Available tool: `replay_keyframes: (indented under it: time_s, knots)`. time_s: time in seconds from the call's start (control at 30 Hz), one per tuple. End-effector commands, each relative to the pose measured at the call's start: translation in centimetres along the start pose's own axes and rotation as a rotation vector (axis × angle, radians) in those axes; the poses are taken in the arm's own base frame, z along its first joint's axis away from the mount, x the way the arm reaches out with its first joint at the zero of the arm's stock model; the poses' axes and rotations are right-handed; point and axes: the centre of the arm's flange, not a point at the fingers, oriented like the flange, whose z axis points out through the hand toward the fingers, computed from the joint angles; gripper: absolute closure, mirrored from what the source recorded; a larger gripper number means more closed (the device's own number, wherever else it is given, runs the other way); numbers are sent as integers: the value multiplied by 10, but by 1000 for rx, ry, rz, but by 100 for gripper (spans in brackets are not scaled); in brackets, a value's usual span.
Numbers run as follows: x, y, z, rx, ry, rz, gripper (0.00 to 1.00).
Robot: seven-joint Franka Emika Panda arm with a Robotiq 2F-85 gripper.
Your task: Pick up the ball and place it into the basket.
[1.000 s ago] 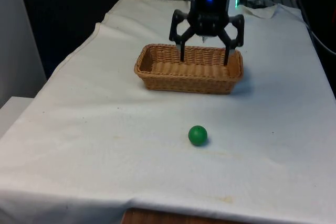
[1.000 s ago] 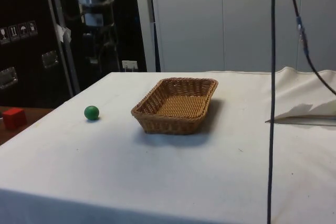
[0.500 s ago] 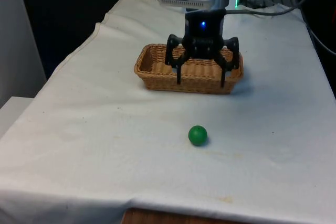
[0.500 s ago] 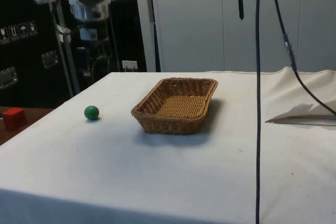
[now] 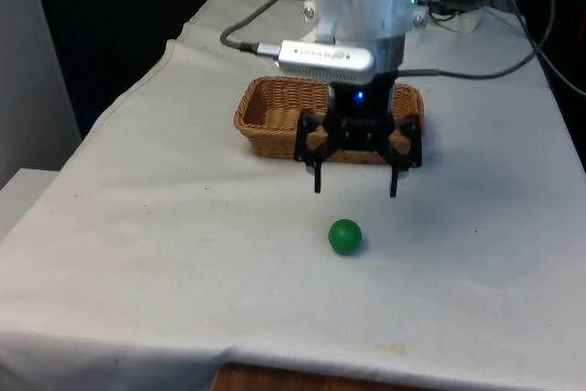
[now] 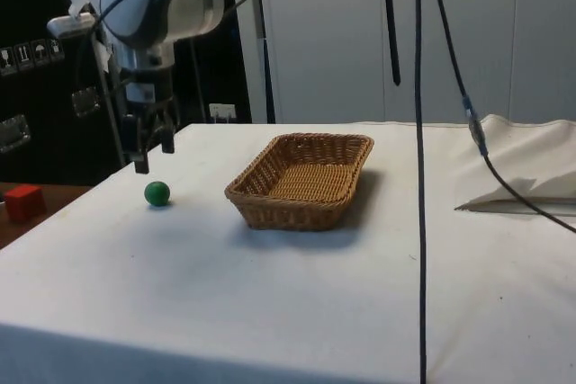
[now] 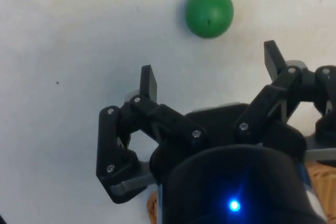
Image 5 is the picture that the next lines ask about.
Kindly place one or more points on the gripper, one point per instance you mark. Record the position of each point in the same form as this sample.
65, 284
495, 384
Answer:
359, 121

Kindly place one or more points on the green ball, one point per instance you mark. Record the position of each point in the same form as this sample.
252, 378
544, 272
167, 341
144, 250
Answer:
344, 237

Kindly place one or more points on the brown wicker basket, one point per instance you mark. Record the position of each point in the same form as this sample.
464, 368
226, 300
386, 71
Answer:
270, 116

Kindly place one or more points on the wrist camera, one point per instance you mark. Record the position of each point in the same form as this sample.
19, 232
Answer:
320, 57

